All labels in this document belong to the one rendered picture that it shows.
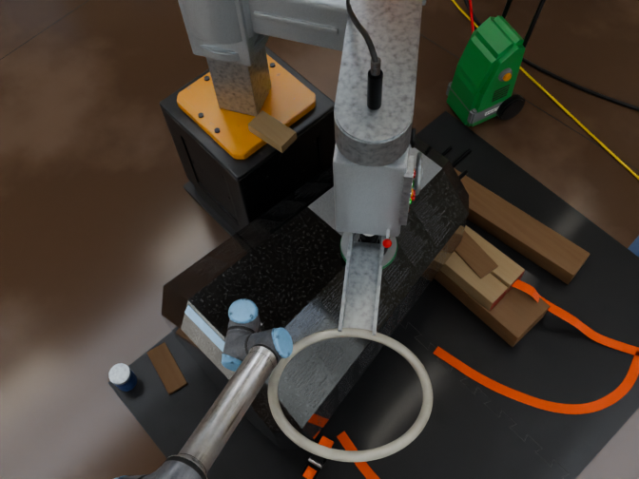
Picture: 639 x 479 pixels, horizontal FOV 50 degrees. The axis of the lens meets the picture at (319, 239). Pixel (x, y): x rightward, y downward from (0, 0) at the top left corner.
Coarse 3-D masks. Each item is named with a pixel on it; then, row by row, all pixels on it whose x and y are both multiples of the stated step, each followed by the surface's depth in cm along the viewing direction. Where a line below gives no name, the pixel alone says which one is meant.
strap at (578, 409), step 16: (528, 288) 327; (576, 320) 330; (592, 336) 333; (624, 352) 331; (464, 368) 330; (496, 384) 326; (624, 384) 323; (528, 400) 321; (544, 400) 321; (608, 400) 320; (352, 448) 314
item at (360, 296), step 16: (352, 240) 236; (352, 256) 238; (368, 256) 238; (352, 272) 235; (368, 272) 235; (352, 288) 232; (368, 288) 232; (352, 304) 229; (368, 304) 229; (352, 320) 226; (368, 320) 226
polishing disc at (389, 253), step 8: (344, 232) 265; (344, 240) 263; (392, 240) 262; (344, 248) 262; (384, 248) 261; (392, 248) 261; (344, 256) 260; (384, 256) 260; (392, 256) 259; (384, 264) 258
